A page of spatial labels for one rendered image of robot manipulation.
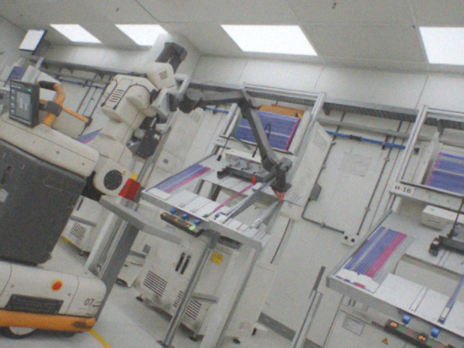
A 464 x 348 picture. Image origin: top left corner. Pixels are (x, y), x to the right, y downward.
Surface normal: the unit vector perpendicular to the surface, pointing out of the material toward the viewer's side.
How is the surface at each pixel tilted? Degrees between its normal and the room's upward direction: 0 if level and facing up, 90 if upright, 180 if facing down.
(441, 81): 90
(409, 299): 44
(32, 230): 90
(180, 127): 90
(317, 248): 90
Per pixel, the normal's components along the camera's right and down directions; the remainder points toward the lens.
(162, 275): -0.54, -0.36
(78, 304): 0.73, 0.23
